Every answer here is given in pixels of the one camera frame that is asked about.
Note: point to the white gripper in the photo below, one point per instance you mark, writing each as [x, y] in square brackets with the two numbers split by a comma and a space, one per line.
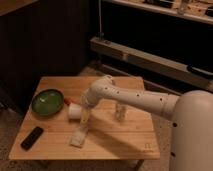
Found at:
[85, 111]

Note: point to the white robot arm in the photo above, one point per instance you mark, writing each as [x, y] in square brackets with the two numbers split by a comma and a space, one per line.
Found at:
[191, 115]

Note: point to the green ceramic bowl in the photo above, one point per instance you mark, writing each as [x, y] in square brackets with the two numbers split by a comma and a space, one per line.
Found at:
[47, 102]

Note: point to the white folded cloth packet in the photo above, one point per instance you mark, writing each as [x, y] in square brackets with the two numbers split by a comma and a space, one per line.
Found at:
[79, 136]

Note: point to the small red object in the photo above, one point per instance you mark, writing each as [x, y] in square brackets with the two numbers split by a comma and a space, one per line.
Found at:
[67, 101]

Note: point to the wooden low table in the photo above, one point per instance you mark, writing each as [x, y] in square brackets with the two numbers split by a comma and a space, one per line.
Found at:
[134, 138]

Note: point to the clear plastic bottle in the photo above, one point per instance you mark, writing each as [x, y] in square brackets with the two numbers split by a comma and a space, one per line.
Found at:
[120, 111]

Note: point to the grey metal beam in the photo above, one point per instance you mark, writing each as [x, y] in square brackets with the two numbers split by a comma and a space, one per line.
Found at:
[150, 62]

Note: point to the metal vertical pole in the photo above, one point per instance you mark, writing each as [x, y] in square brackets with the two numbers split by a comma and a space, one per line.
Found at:
[101, 34]

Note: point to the dark wooden cabinet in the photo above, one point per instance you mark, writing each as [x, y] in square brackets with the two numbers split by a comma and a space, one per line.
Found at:
[39, 38]

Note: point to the wooden shelf with items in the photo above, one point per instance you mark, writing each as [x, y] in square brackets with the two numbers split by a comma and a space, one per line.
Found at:
[195, 10]

